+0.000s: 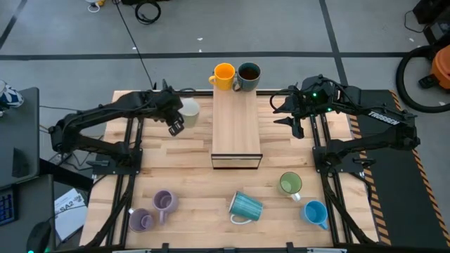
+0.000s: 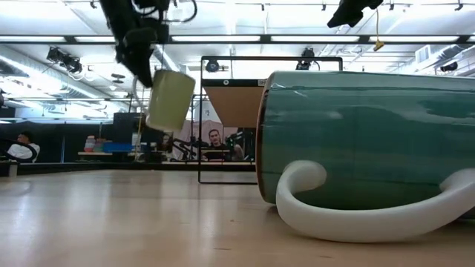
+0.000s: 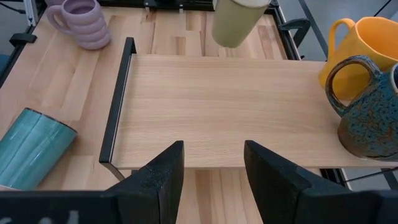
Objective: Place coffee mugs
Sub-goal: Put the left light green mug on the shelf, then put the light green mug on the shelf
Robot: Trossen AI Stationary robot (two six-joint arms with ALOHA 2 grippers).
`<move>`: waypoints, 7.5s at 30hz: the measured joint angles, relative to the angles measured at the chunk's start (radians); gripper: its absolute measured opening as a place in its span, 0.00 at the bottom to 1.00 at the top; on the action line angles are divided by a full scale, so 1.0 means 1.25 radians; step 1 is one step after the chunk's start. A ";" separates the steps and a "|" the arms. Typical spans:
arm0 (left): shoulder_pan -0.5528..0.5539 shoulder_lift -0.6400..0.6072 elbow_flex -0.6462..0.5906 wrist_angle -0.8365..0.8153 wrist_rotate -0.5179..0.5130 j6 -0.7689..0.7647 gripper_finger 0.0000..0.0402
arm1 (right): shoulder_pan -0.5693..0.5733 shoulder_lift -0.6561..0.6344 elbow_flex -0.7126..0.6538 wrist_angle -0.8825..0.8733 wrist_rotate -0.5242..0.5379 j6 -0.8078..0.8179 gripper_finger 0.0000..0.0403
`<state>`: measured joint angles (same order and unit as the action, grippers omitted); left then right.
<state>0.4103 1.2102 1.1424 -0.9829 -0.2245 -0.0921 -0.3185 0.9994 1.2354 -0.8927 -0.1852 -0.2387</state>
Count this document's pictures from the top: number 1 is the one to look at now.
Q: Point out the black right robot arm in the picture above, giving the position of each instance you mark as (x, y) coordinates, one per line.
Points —
(383, 117)

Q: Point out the orange mug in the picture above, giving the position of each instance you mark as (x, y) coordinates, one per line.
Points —
(223, 75)

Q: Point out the light blue mug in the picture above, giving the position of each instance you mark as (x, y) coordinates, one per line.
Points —
(314, 212)

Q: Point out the black power adapter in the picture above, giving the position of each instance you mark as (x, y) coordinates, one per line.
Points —
(61, 157)

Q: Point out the lilac ribbed mug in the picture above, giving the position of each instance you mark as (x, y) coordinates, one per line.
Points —
(165, 201)

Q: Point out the blue white patterned object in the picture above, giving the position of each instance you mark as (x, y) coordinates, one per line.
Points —
(10, 96)

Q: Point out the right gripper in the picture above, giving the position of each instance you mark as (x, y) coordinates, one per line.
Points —
(316, 96)

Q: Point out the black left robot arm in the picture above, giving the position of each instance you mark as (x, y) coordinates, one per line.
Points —
(95, 112)

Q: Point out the grey mug dark interior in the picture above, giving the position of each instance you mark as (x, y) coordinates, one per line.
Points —
(251, 86)

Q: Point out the grey desk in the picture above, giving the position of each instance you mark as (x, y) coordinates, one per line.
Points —
(31, 204)
(21, 133)

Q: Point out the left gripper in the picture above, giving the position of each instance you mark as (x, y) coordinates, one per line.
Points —
(163, 103)

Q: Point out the wooden shelf riser black frame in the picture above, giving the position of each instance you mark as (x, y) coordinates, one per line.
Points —
(235, 123)

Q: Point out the black computer mouse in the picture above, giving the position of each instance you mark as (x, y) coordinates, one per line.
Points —
(38, 239)

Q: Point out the white paper booklet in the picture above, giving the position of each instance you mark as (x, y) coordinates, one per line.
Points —
(70, 218)

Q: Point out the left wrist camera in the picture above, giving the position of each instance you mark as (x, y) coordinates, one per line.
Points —
(176, 128)

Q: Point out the black metal table frame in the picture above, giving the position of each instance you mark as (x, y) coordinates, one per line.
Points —
(204, 92)

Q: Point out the orange vacuum cleaner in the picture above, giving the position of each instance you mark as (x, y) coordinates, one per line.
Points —
(441, 66)

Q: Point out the backlit keyboard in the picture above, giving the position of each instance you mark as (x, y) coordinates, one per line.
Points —
(7, 207)

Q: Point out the pale green mug white interior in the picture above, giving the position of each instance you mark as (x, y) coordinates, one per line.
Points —
(190, 110)

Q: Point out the black desk stand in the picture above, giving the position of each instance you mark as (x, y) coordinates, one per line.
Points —
(20, 165)

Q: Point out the black mat hazard stripes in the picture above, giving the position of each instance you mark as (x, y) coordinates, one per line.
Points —
(404, 211)

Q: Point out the black equipment case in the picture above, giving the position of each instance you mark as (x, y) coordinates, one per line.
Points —
(436, 14)

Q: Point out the black table clamp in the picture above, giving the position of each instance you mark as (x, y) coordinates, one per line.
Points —
(290, 247)
(165, 247)
(164, 84)

